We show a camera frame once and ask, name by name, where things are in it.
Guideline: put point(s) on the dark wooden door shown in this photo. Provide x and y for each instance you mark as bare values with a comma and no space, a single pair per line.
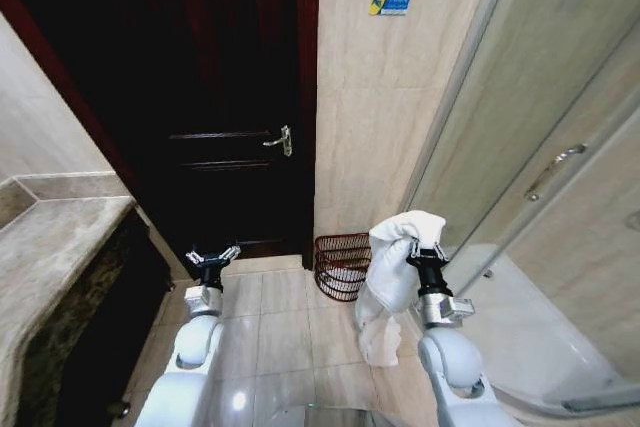
190,72

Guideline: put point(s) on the marble vanity counter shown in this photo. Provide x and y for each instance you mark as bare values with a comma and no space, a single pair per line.
55,257

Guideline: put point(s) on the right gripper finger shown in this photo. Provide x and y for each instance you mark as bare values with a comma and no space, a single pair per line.
414,248
440,251

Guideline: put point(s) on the glass shower door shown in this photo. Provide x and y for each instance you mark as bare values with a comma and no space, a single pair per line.
540,97

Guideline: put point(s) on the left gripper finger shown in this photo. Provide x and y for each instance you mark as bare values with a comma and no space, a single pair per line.
194,256
231,252

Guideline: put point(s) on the round metal cabinet knob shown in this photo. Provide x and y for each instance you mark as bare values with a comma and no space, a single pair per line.
119,408

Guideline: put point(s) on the white towel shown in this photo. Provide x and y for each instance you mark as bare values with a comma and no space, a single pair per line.
390,272

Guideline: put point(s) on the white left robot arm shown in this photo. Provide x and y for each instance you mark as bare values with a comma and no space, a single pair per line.
187,342

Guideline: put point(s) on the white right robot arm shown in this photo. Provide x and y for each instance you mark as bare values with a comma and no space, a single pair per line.
450,352

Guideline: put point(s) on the blue and yellow wall sticker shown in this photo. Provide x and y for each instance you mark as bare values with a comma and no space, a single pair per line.
391,0

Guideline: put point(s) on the white shower tray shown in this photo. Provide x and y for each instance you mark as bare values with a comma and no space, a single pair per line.
530,337

